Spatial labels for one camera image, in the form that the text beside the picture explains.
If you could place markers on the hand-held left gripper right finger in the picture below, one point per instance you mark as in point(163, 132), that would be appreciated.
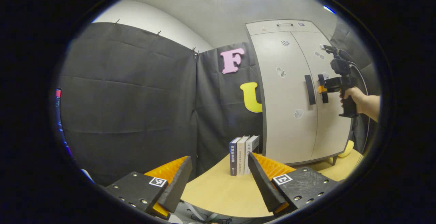
point(264, 183)

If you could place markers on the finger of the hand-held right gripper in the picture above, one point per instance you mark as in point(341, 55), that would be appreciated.
point(332, 84)

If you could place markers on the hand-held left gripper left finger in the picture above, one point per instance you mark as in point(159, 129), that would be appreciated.
point(178, 186)

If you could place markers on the grey shoe cabinet door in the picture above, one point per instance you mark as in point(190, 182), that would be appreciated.
point(282, 115)
point(332, 132)

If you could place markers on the grey double-door shoe cabinet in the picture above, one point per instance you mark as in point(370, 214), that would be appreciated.
point(262, 28)

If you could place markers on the beige book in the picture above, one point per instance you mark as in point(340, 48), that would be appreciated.
point(242, 156)

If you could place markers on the blue book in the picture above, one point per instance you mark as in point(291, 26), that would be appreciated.
point(233, 159)

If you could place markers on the white and black book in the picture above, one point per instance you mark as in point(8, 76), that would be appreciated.
point(252, 145)

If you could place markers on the yellow sponge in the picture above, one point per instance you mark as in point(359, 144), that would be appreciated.
point(347, 149)

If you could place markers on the small ceiling light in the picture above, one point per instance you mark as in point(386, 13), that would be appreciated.
point(329, 9)

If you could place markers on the black backdrop cloth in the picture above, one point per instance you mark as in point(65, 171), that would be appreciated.
point(129, 115)

